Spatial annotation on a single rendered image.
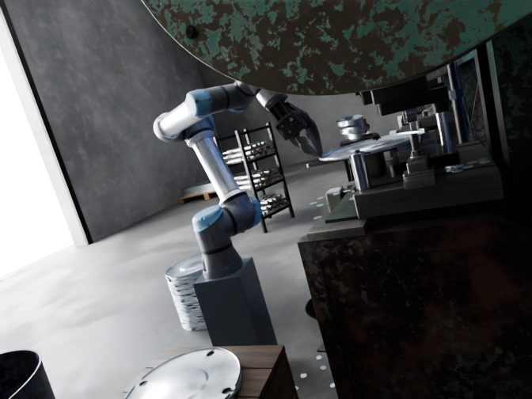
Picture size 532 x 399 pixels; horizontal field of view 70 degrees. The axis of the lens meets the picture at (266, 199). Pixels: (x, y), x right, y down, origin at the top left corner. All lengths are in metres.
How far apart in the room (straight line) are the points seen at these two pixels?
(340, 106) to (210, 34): 7.21
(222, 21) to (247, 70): 0.09
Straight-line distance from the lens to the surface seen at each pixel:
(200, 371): 1.04
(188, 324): 2.12
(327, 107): 7.94
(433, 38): 0.61
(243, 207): 1.40
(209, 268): 1.37
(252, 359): 1.06
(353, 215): 0.96
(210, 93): 1.14
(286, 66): 0.65
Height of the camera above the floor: 0.91
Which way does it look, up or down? 10 degrees down
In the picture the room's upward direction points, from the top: 15 degrees counter-clockwise
